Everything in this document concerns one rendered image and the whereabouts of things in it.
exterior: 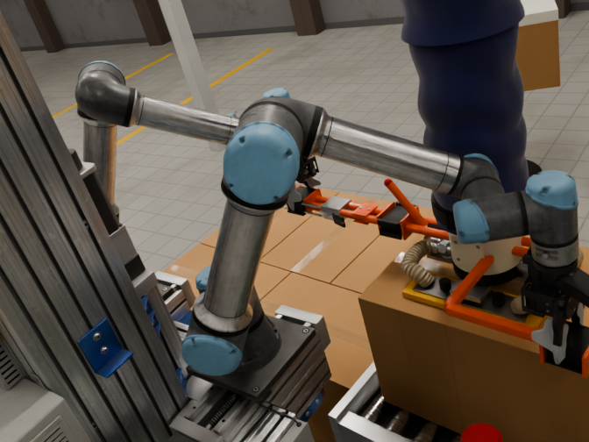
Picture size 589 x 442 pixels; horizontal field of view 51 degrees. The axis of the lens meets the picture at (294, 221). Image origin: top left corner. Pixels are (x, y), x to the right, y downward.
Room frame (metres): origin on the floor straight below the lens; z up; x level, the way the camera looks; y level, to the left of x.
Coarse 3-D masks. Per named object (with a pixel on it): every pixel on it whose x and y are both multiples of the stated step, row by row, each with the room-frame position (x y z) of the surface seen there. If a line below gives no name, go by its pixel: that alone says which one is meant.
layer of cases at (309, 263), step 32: (288, 224) 2.48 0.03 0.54; (320, 224) 2.40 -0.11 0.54; (352, 224) 2.32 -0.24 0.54; (192, 256) 2.44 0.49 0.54; (288, 256) 2.21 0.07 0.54; (320, 256) 2.14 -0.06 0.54; (352, 256) 2.08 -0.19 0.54; (384, 256) 2.01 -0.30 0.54; (192, 288) 2.19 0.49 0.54; (256, 288) 2.06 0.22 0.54; (288, 288) 1.99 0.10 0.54; (320, 288) 1.93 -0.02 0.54; (352, 288) 1.87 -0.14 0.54; (352, 320) 1.69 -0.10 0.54; (352, 352) 1.54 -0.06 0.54; (352, 384) 1.40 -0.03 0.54; (320, 416) 1.53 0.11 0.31
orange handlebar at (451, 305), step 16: (320, 208) 1.57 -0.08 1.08; (352, 208) 1.53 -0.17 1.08; (368, 208) 1.48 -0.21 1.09; (368, 224) 1.45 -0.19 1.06; (528, 240) 1.14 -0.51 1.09; (480, 272) 1.08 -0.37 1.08; (464, 288) 1.04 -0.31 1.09; (448, 304) 1.01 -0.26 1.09; (480, 320) 0.94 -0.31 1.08; (496, 320) 0.92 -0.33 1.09; (528, 336) 0.86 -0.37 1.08
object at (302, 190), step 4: (296, 188) 1.71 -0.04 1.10; (300, 188) 1.70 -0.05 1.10; (304, 188) 1.69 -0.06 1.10; (308, 188) 1.69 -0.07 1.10; (312, 188) 1.68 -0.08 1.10; (300, 192) 1.67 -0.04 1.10; (304, 192) 1.66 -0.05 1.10; (308, 192) 1.66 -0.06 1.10; (312, 192) 1.65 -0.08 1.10; (316, 192) 1.65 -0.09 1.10; (320, 192) 1.66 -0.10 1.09; (304, 196) 1.64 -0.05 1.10; (308, 196) 1.63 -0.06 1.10; (312, 196) 1.64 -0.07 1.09; (304, 200) 1.62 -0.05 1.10; (308, 200) 1.62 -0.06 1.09; (312, 200) 1.63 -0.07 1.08
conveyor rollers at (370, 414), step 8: (376, 400) 1.31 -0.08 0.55; (368, 408) 1.29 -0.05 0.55; (376, 408) 1.28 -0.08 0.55; (384, 408) 1.28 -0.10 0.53; (360, 416) 1.27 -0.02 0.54; (368, 416) 1.26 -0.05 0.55; (376, 416) 1.26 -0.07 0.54; (400, 416) 1.23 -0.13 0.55; (408, 416) 1.22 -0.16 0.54; (416, 416) 1.23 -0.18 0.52; (392, 424) 1.20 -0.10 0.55; (400, 424) 1.20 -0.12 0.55; (408, 424) 1.21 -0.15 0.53; (424, 424) 1.18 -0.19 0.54; (432, 424) 1.17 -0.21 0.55; (400, 432) 1.18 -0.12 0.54; (424, 432) 1.15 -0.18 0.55; (432, 432) 1.14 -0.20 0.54; (440, 432) 1.15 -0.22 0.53; (416, 440) 1.13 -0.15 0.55; (424, 440) 1.13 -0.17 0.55; (432, 440) 1.13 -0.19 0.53; (456, 440) 1.09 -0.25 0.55
